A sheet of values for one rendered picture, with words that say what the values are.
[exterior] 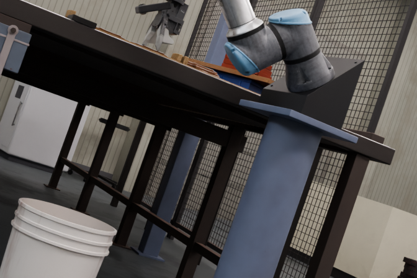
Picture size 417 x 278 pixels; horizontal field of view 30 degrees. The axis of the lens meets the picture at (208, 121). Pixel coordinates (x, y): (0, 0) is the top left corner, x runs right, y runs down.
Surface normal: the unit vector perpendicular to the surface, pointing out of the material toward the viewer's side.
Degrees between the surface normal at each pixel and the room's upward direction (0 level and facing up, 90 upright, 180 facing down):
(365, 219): 90
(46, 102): 90
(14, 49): 90
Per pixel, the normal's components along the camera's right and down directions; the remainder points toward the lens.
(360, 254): -0.81, -0.31
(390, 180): 0.50, 0.14
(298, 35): 0.29, 0.23
